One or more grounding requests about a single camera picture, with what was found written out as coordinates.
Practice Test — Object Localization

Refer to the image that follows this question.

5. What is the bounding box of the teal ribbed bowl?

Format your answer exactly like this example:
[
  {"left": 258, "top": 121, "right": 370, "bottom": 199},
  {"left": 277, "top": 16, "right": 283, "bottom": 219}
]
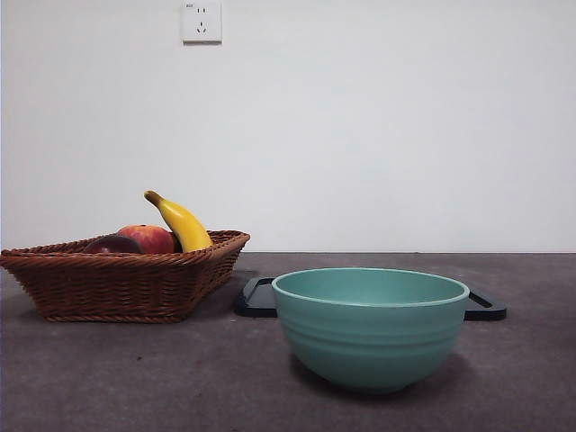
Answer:
[{"left": 271, "top": 266, "right": 471, "bottom": 395}]

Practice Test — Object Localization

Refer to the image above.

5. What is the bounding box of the dark purple plum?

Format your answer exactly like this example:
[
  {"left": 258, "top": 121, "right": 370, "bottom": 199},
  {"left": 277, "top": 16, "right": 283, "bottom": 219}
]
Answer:
[{"left": 83, "top": 233, "right": 144, "bottom": 255}]

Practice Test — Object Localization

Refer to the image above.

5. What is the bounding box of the black rectangular tray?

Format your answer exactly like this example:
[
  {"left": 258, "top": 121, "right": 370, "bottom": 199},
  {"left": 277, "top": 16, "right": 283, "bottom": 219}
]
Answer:
[{"left": 233, "top": 276, "right": 509, "bottom": 321}]

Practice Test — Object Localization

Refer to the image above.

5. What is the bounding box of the yellow banana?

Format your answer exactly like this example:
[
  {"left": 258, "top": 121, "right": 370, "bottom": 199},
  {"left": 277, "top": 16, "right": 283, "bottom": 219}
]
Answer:
[{"left": 143, "top": 189, "right": 214, "bottom": 254}]

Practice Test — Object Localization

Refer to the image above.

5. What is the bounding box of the red orange peach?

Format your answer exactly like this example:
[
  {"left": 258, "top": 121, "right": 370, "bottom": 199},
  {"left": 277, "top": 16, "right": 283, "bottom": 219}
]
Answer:
[{"left": 117, "top": 223, "right": 176, "bottom": 255}]

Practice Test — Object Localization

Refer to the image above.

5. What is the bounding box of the brown wicker basket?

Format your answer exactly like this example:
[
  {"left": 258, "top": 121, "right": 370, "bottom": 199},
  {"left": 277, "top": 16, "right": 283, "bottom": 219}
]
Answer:
[{"left": 0, "top": 229, "right": 252, "bottom": 324}]

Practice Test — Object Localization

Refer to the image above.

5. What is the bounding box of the white wall socket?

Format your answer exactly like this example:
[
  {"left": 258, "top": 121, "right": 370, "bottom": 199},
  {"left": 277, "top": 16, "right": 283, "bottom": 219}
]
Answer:
[{"left": 182, "top": 0, "right": 223, "bottom": 45}]

